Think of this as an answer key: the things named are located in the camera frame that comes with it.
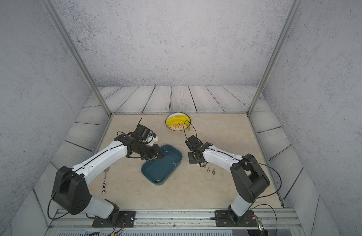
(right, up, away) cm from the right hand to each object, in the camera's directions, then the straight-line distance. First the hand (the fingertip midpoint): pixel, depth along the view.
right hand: (195, 158), depth 90 cm
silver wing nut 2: (+11, -8, -1) cm, 13 cm away
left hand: (-17, +3, -10) cm, 20 cm away
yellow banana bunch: (-10, +24, +20) cm, 33 cm away
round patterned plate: (-12, +18, +21) cm, 30 cm away
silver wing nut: (+8, -7, 0) cm, 11 cm away
